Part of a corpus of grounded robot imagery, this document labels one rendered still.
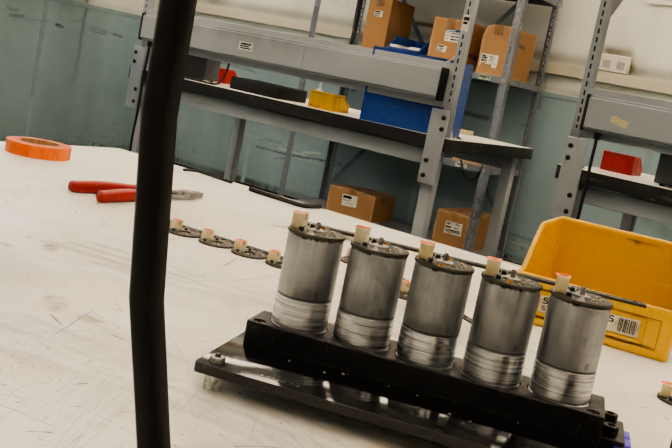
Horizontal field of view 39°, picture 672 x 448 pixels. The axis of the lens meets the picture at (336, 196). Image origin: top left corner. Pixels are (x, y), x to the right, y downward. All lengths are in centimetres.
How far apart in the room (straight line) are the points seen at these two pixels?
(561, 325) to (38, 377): 20
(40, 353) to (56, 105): 572
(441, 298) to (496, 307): 2
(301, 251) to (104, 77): 594
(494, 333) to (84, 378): 16
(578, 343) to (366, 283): 9
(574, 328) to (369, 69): 268
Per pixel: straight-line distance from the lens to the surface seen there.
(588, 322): 38
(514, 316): 38
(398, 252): 39
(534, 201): 503
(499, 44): 470
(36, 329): 42
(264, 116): 333
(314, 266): 39
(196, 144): 627
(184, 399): 36
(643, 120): 267
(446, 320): 39
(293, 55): 320
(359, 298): 39
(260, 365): 38
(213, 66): 368
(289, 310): 40
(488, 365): 39
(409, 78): 295
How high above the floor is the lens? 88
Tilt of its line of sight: 7 degrees down
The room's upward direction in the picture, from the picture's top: 11 degrees clockwise
